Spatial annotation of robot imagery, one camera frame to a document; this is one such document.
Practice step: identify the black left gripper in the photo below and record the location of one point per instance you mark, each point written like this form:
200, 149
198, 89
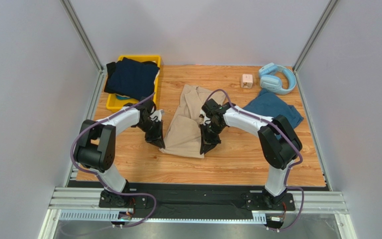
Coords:
156, 138

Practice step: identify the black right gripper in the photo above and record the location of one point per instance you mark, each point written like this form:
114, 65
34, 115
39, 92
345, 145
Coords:
209, 130

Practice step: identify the beige t-shirt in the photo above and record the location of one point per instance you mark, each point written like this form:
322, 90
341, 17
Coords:
183, 137

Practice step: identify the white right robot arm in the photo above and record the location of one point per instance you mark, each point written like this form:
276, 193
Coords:
279, 142

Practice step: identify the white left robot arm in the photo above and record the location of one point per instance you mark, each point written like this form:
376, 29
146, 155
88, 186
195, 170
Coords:
93, 151

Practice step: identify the yellow plastic bin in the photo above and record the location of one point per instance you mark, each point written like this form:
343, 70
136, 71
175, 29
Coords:
116, 102

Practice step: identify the navy blue t-shirt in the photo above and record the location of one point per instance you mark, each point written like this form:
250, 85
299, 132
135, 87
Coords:
131, 78

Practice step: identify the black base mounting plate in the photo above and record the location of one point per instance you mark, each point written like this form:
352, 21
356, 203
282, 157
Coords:
193, 201

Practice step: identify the teal folded t-shirt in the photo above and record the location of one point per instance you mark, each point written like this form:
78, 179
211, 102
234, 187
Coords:
268, 104

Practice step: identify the small pink cube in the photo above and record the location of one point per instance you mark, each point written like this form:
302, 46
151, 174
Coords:
246, 81

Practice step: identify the light blue headphones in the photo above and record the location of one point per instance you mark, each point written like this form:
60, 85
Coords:
272, 83

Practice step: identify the left aluminium corner post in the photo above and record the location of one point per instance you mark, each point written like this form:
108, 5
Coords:
74, 19

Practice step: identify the aluminium corner post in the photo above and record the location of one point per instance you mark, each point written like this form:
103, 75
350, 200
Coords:
74, 19
328, 11

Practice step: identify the right aluminium corner post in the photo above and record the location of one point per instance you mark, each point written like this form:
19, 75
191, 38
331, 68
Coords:
328, 11

